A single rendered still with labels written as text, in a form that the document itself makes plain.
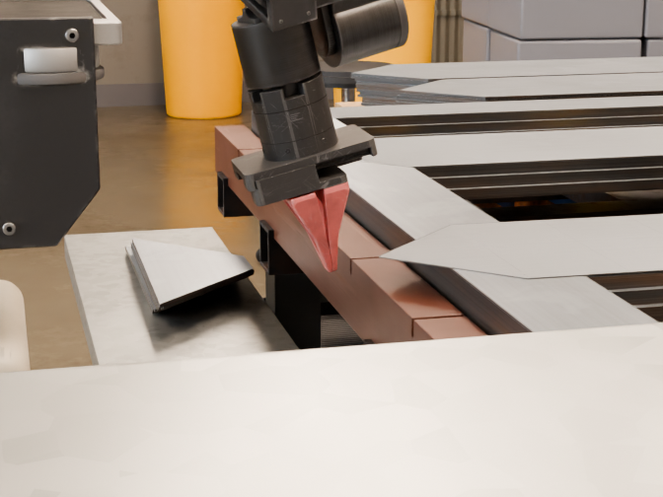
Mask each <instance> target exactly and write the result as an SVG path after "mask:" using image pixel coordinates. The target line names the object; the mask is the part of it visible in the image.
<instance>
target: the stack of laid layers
mask: <svg viewBox="0 0 663 497"><path fill-rule="evenodd" d="M337 120H339V121H340V122H342V123H344V124H345V125H351V124H355V125H356V126H358V127H359V128H361V129H362V130H364V131H366V132H367V133H369V134H370V135H372V136H373V137H374V138H386V137H410V136H434V135H458V134H482V133H505V132H529V131H553V130H576V129H600V128H624V127H648V126H663V106H646V107H620V108H593V109H568V110H542V111H515V112H490V113H464V114H438V115H412V116H386V117H360V118H337ZM415 169H417V170H418V171H420V172H421V173H423V174H425V175H426V176H428V177H429V178H431V179H433V180H435V181H436V182H438V183H439V184H441V185H443V186H444V187H446V188H447V189H449V190H451V191H452V192H454V193H455V194H457V195H458V196H460V197H462V198H463V199H465V200H468V199H487V198H505V197H524V196H543V195H562V194H580V193H599V192H618V191H637V190H655V189H663V156H653V157H632V158H612V159H590V160H569V161H547V162H527V163H506V164H484V165H463V166H442V167H421V168H415ZM344 212H345V213H347V214H348V215H349V216H350V217H351V218H352V219H354V220H355V221H356V222H357V223H358V224H359V225H361V226H362V227H363V228H364V229H365V230H366V231H367V232H369V233H370V234H371V235H372V236H373V237H374V238H376V239H377V240H378V241H379V242H380V243H381V244H383V245H384V246H385V247H386V248H387V249H388V250H393V249H396V248H398V247H401V246H403V245H405V244H408V243H410V242H412V241H414V239H413V238H412V237H410V236H409V235H408V234H407V233H405V232H404V231H403V230H401V229H400V228H399V227H398V226H396V225H395V224H394V223H393V222H391V221H390V220H389V219H388V218H386V217H385V216H384V215H383V214H381V213H380V212H379V211H377V210H376V209H375V208H374V207H372V206H371V205H370V204H369V203H367V202H366V201H365V200H364V199H362V198H361V197H360V196H359V195H357V194H356V193H355V192H353V191H352V190H351V189H349V193H348V197H347V201H346V205H345V209H344ZM403 262H404V263H405V264H406V265H407V266H408V267H409V268H410V269H412V270H413V271H414V272H415V273H416V274H417V275H419V276H420V277H421V278H422V279H423V280H424V281H426V282H427V283H428V284H429V285H430V286H431V287H433V288H434V289H435V290H436V291H437V292H438V293H439V294H441V295H442V296H443V297H444V298H445V299H446V300H448V301H449V302H450V303H451V304H452V305H453V306H455V307H456V308H457V309H458V310H459V311H460V312H461V313H463V314H464V317H467V318H468V319H470V320H471V321H472V322H473V323H474V324H476V325H477V326H478V327H479V328H480V329H481V330H483V331H484V332H485V333H486V334H487V335H500V334H513V333H526V332H531V331H530V330H528V329H527V328H526V327H525V326H523V325H522V324H521V323H520V322H518V321H517V320H516V319H514V318H512V317H511V316H509V315H508V314H507V313H506V312H504V311H503V310H502V309H501V308H499V307H498V306H497V305H496V304H494V303H493V302H492V301H491V300H490V299H489V298H488V297H486V296H485V295H484V294H483V293H481V292H480V291H479V290H478V289H476V288H475V287H474V286H473V285H471V284H470V283H469V282H467V281H466V280H465V279H464V278H462V277H461V276H460V275H459V274H457V273H456V272H455V271H454V270H452V269H451V268H446V267H439V266H432V265H425V264H419V263H412V262H405V261H403ZM586 277H588V278H590V279H591V280H593V281H595V282H596V283H598V284H599V285H601V286H603V287H604V288H606V289H607V290H609V291H610V292H612V293H614V294H615V295H617V296H618V297H620V298H622V299H623V300H625V301H626V302H628V303H630V304H631V305H633V306H634V307H636V308H637V309H639V310H641V311H642V312H644V313H645V314H647V315H649V316H650V317H652V318H653V319H655V320H663V271H655V272H638V273H622V274H606V275H590V276H586Z"/></svg>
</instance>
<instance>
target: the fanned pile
mask: <svg viewBox="0 0 663 497"><path fill-rule="evenodd" d="M125 250H126V252H127V254H128V256H129V259H130V261H131V263H132V266H133V268H134V270H135V273H136V275H137V278H138V280H139V282H140V285H141V287H142V290H143V292H144V295H145V297H146V300H147V302H148V305H149V307H150V310H151V312H152V314H154V313H155V314H156V313H158V312H160V311H164V310H166V309H169V308H171V307H174V306H176V305H179V304H181V303H184V302H186V301H189V300H191V299H194V298H196V297H199V296H201V295H204V294H206V293H209V292H211V291H214V290H216V289H219V288H221V287H224V286H227V285H229V284H232V283H234V282H237V281H240V280H242V279H245V278H247V277H250V276H251V275H254V273H255V270H254V269H253V268H252V266H251V265H250V264H249V262H248V261H247V260H246V258H245V257H244V256H243V255H236V254H230V253H225V252H219V251H212V250H206V249H200V248H188V247H182V246H176V245H170V244H163V243H157V242H151V241H145V240H138V239H132V243H131V247H128V246H125Z"/></svg>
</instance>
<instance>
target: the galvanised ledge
mask: <svg viewBox="0 0 663 497"><path fill-rule="evenodd" d="M132 239H138V240H145V241H151V242H157V243H163V244H170V245H176V246H182V247H188V248H195V249H206V250H212V251H219V252H225V253H230V252H229V251H228V249H227V248H226V246H225V245H224V244H223V242H222V241H221V239H220V238H219V237H218V235H217V234H216V232H215V231H214V230H213V228H212V227H208V228H190V229H172V230H154V231H136V232H118V233H99V234H82V235H65V236H64V250H65V259H66V263H67V267H68V271H69V275H70V279H71V282H72V286H73V290H74V294H75V298H76V302H77V306H78V310H79V314H80V317H81V321H82V325H83V328H84V332H85V336H86V340H87V344H88V347H89V351H90V355H91V359H92V363H93V366H97V365H109V364H122V363H135V362H149V361H162V360H175V359H187V358H200V357H214V356H227V355H240V354H253V353H265V352H278V351H292V350H300V349H299V348H298V347H297V345H296V344H295V342H294V341H293V340H292V338H291V337H290V335H289V334H288V333H287V331H286V330H285V328H284V327H283V326H282V324H281V323H280V321H279V320H278V319H277V317H276V316H275V314H274V313H273V312H272V310H271V309H270V307H269V306H268V305H267V303H266V302H265V300H264V299H263V298H262V296H261V295H260V293H259V292H258V290H257V289H256V287H255V286H254V285H253V283H252V282H251V280H250V279H249V278H248V277H247V278H245V279H242V280H240V281H237V282H234V283H232V284H229V285H227V286H224V287H221V288H219V289H216V290H214V291H211V292H209V293H206V294H204V295H201V296H199V297H196V298H194V299H191V300H189V301H186V302H184V303H181V304H179V305H176V306H174V307H171V308H169V309H166V310H164V311H160V312H158V313H156V314H155V313H154V314H152V312H151V310H150V307H149V305H148V302H147V300H146V297H145V295H144V292H143V290H142V287H141V285H140V282H139V280H138V278H137V275H136V273H135V270H134V268H133V266H132V263H131V261H130V259H129V256H128V254H127V252H126V250H125V246H128V247H131V243H132Z"/></svg>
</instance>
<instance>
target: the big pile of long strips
mask: <svg viewBox="0 0 663 497"><path fill-rule="evenodd" d="M351 78H353V79H355V81H356V84H355V87H356V92H360V94H359V95H357V97H359V98H362V103H361V105H362V106H366V107H369V106H396V105H424V104H451V103H478V102H506V101H533V100H560V99H588V98H615V97H642V96H663V56H655V57H621V58H587V59H553V60H518V61H485V62H450V63H416V64H392V65H387V66H382V67H378V68H373V69H368V70H363V71H358V72H354V73H351Z"/></svg>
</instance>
